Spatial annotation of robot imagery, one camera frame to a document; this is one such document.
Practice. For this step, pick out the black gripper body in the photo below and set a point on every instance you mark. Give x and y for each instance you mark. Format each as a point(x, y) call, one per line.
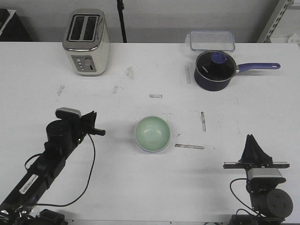
point(80, 130)
point(253, 164)

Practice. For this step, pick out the clear plastic food container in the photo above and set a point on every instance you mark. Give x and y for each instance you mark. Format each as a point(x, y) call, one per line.
point(204, 40)

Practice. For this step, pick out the black tripod pole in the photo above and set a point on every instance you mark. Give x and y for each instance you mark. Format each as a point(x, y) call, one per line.
point(120, 8)

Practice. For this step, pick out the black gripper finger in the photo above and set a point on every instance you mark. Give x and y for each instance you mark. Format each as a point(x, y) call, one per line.
point(259, 155)
point(92, 119)
point(84, 119)
point(247, 155)

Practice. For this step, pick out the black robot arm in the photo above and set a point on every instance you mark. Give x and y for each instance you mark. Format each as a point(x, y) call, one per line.
point(64, 135)
point(269, 204)

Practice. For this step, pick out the glass pot lid blue knob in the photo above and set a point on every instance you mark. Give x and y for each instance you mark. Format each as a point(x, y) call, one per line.
point(215, 66)

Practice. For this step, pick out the cream two-slot toaster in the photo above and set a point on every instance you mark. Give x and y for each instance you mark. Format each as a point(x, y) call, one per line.
point(86, 42)

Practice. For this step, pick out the grey metal shelf upright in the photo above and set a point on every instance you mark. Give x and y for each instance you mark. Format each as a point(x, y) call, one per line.
point(284, 23)

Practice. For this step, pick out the blue saucepan with handle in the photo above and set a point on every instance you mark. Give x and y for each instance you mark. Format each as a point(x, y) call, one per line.
point(216, 86)

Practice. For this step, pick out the light green bowl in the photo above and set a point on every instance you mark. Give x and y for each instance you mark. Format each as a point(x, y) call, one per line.
point(152, 129)

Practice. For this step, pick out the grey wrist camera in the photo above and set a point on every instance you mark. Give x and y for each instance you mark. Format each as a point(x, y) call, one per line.
point(266, 173)
point(64, 112)

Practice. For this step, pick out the blue bowl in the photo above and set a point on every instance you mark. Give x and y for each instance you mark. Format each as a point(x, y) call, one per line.
point(152, 147)

